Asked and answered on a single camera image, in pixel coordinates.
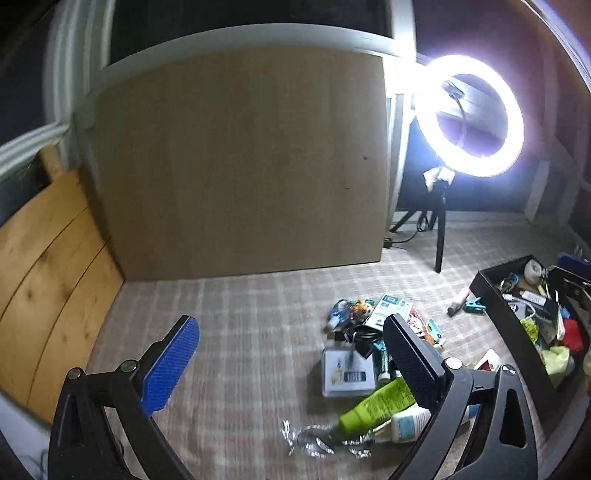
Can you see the white printed blister card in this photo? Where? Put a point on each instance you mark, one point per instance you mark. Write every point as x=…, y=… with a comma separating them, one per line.
x=388, y=305

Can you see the green lotion tube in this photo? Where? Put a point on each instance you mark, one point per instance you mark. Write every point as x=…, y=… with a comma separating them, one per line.
x=376, y=409

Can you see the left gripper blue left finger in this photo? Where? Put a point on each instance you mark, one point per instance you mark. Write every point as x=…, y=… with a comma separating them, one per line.
x=163, y=364

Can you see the black tripod stand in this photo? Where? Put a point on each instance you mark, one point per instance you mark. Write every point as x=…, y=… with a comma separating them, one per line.
x=433, y=216

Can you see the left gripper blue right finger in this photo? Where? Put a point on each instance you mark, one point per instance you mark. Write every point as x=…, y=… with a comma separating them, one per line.
x=419, y=363

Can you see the black storage tray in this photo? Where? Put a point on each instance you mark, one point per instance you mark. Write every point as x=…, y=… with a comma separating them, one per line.
x=545, y=335

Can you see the cartoon dragon keychain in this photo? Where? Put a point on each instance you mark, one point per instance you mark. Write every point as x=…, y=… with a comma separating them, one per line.
x=360, y=310

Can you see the white ring light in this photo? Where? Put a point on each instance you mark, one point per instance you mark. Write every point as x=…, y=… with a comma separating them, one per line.
x=466, y=88

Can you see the white tape roll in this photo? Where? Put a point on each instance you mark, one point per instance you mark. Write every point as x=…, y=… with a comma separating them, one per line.
x=533, y=272

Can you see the pine wood board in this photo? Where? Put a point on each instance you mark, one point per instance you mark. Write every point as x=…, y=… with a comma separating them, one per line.
x=58, y=282

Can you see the large brown cardboard panel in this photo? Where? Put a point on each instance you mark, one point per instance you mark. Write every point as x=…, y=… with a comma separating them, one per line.
x=245, y=162

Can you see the crumpled clear plastic wrapper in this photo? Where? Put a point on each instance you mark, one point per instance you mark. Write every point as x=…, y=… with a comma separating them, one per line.
x=323, y=441

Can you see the teal clothes peg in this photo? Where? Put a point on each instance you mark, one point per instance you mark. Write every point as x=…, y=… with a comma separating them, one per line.
x=474, y=306

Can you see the small pink cosmetic bottle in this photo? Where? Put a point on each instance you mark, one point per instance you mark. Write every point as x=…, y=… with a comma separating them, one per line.
x=458, y=301

